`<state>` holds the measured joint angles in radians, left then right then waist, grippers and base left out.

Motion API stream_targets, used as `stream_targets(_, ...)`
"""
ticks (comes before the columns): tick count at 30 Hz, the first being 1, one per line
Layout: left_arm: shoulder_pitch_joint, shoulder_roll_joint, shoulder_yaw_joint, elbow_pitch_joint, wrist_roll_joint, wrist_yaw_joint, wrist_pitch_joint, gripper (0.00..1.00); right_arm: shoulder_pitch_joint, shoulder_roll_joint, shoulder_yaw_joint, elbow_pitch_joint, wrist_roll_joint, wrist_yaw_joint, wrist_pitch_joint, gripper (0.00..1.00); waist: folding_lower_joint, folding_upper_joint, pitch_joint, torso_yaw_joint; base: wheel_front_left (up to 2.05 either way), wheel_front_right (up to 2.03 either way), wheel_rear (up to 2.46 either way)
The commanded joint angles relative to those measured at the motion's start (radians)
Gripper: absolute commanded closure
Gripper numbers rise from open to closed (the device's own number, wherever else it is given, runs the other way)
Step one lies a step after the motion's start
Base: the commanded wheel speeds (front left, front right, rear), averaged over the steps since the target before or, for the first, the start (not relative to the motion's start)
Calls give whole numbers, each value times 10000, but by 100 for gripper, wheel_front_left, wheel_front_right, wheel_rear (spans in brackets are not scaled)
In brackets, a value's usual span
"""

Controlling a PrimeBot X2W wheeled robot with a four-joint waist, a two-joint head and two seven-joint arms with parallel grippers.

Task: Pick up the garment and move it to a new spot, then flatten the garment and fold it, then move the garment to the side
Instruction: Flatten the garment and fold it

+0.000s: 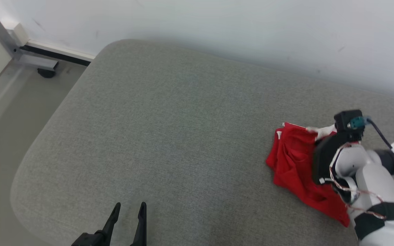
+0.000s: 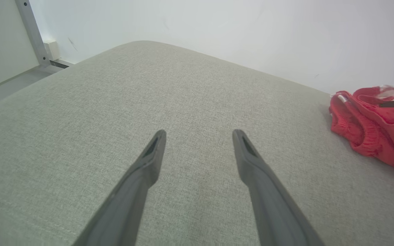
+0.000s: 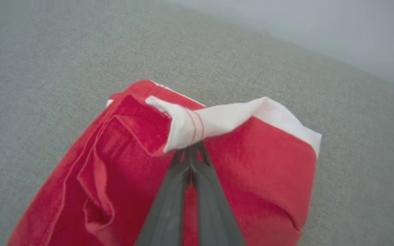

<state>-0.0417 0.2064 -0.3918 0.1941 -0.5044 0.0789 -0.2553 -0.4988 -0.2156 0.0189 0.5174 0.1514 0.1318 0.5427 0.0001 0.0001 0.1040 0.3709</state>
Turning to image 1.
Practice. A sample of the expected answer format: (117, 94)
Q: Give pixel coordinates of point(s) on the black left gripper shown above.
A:
(91, 240)

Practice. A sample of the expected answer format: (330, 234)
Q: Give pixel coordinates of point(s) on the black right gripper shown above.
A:
(322, 164)

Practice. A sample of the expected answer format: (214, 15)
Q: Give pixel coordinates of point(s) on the red and white jersey shirt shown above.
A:
(292, 164)

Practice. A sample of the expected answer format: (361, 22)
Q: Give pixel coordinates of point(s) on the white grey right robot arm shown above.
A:
(378, 181)

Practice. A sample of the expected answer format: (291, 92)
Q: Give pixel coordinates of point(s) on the white skirting board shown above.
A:
(63, 51)

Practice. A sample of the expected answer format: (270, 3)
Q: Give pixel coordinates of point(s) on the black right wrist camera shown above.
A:
(344, 119)

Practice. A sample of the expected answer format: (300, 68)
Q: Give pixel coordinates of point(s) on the black frame foot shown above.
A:
(46, 73)

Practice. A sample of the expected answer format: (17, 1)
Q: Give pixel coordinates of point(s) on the grey metal frame post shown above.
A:
(36, 62)

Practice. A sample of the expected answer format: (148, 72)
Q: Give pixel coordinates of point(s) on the small white wall box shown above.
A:
(20, 34)

